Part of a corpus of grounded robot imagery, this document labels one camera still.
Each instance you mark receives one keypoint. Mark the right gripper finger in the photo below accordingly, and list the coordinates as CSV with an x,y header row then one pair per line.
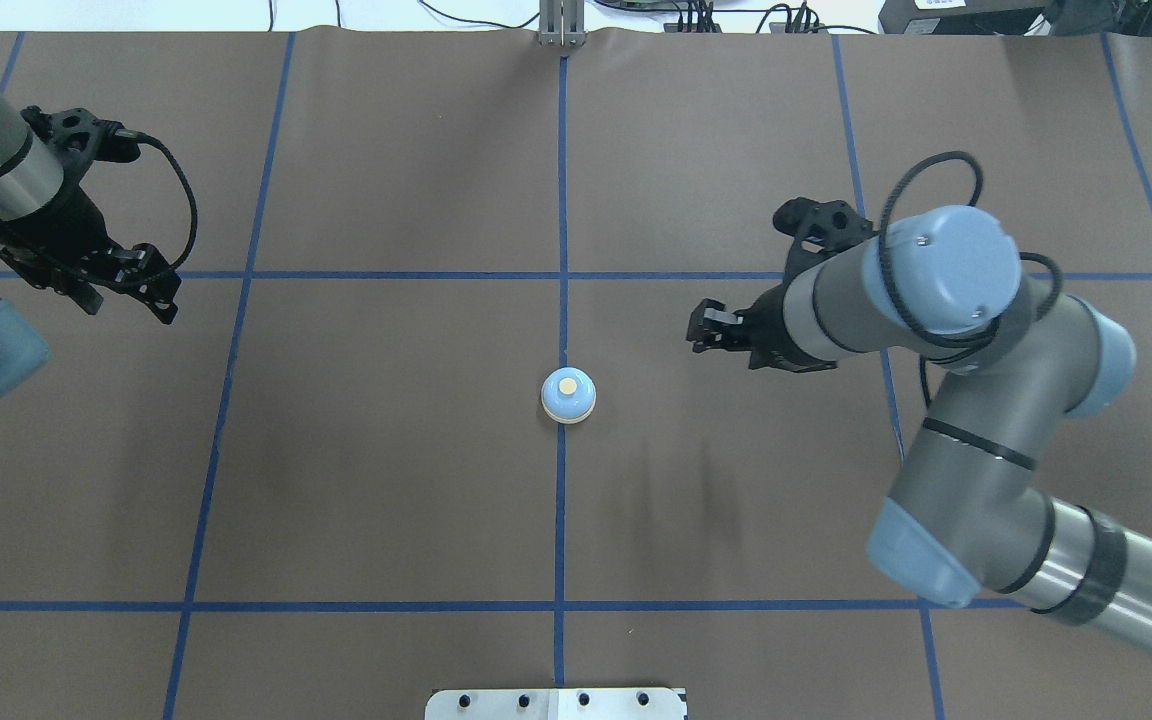
x,y
718,339
712,315

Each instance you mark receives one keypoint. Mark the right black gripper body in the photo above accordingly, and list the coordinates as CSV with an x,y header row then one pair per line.
x,y
768,335

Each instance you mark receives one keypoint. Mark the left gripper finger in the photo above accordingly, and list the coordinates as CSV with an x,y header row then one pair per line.
x,y
81,284
141,272

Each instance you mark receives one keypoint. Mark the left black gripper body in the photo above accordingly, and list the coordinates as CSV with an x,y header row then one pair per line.
x,y
64,228

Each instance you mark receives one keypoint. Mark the blue desk bell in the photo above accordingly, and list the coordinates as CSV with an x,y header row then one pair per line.
x,y
568,395

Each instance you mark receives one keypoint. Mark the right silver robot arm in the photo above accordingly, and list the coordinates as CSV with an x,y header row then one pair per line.
x,y
1019,356

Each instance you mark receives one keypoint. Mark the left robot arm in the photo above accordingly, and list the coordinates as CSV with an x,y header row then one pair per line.
x,y
30,176

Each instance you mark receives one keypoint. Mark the brown paper table mat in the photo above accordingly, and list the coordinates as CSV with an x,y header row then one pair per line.
x,y
427,420

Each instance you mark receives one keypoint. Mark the black box with label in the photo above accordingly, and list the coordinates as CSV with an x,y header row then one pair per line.
x,y
959,18

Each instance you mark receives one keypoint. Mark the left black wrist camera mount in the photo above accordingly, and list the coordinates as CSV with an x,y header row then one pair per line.
x,y
78,139

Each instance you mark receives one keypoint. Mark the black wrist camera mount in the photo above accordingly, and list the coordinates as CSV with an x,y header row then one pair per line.
x,y
78,139
819,231

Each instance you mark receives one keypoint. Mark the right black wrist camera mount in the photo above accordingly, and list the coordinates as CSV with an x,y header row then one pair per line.
x,y
819,231

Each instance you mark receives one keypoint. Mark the aluminium frame post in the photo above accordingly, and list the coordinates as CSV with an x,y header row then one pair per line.
x,y
561,23

